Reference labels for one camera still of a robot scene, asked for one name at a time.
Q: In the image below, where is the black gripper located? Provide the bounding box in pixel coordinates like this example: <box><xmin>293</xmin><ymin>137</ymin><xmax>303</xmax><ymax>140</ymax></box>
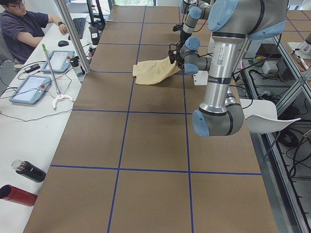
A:
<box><xmin>168</xmin><ymin>44</ymin><xmax>184</xmax><ymax>69</ymax></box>
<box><xmin>173</xmin><ymin>24</ymin><xmax>193</xmax><ymax>46</ymax></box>

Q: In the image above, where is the cream long-sleeve printed shirt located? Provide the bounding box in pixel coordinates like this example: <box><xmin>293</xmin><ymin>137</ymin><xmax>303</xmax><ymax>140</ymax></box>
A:
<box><xmin>133</xmin><ymin>57</ymin><xmax>180</xmax><ymax>85</ymax></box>

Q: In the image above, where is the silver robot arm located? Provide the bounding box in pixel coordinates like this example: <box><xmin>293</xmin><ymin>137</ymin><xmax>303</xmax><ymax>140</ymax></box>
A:
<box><xmin>173</xmin><ymin>0</ymin><xmax>212</xmax><ymax>46</ymax></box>
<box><xmin>168</xmin><ymin>0</ymin><xmax>288</xmax><ymax>136</ymax></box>

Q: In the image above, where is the clear bottle with black lid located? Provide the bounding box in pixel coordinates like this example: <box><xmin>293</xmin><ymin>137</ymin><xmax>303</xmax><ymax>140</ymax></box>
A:
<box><xmin>69</xmin><ymin>56</ymin><xmax>85</xmax><ymax>83</ymax></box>

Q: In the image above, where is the black keyboard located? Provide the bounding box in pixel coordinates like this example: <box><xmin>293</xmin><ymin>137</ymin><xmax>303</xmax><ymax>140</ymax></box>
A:
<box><xmin>72</xmin><ymin>17</ymin><xmax>86</xmax><ymax>39</ymax></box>

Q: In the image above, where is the white plastic chair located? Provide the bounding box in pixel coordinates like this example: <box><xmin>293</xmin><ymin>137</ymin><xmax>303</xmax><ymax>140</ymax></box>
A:
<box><xmin>240</xmin><ymin>99</ymin><xmax>301</xmax><ymax>133</ymax></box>

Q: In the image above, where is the black computer mouse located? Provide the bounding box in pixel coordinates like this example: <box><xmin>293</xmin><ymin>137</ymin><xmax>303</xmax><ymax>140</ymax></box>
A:
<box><xmin>58</xmin><ymin>40</ymin><xmax>69</xmax><ymax>47</ymax></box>

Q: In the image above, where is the far blue teach pendant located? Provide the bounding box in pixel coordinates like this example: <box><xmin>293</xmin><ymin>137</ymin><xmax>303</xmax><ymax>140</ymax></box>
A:
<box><xmin>45</xmin><ymin>50</ymin><xmax>74</xmax><ymax>73</ymax></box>

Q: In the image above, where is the blue teach pendant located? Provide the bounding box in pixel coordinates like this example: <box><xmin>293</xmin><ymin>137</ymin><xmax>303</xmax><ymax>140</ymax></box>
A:
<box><xmin>9</xmin><ymin>75</ymin><xmax>52</xmax><ymax>105</ymax></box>
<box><xmin>45</xmin><ymin>50</ymin><xmax>74</xmax><ymax>73</ymax></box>

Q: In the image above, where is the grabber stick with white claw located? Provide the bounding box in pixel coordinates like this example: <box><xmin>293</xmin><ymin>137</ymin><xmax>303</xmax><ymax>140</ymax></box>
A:
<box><xmin>42</xmin><ymin>44</ymin><xmax>73</xmax><ymax>110</ymax></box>

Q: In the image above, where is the black power adapter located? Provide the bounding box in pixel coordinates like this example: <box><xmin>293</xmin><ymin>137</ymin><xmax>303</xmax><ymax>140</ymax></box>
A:
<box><xmin>25</xmin><ymin>64</ymin><xmax>40</xmax><ymax>73</ymax></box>

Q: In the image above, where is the near blue teach pendant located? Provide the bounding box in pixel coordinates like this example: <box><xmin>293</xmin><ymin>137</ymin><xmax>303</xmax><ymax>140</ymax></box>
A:
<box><xmin>9</xmin><ymin>75</ymin><xmax>52</xmax><ymax>105</ymax></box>

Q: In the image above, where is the seated person in dark hoodie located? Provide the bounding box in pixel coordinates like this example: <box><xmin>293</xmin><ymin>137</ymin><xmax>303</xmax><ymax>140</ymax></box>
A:
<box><xmin>0</xmin><ymin>0</ymin><xmax>68</xmax><ymax>64</ymax></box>

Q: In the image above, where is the black water bottle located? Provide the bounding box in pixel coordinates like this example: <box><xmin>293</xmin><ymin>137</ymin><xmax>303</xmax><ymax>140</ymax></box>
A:
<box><xmin>11</xmin><ymin>160</ymin><xmax>46</xmax><ymax>183</ymax></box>

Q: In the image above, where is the red bottle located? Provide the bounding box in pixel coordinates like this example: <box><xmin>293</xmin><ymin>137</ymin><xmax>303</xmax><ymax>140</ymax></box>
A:
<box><xmin>0</xmin><ymin>184</ymin><xmax>37</xmax><ymax>207</ymax></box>

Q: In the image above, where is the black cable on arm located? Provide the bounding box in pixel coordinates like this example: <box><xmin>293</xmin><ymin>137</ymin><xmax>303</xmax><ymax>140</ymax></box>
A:
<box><xmin>179</xmin><ymin>0</ymin><xmax>209</xmax><ymax>33</ymax></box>
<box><xmin>169</xmin><ymin>43</ymin><xmax>253</xmax><ymax>110</ymax></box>

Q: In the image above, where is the white camera mast with base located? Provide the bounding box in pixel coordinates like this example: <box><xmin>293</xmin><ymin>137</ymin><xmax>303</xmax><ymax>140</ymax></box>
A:
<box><xmin>193</xmin><ymin>0</ymin><xmax>245</xmax><ymax>86</ymax></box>

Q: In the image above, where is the aluminium frame post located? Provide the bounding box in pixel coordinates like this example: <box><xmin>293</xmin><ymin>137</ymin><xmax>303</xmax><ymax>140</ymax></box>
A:
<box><xmin>54</xmin><ymin>0</ymin><xmax>91</xmax><ymax>74</ymax></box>

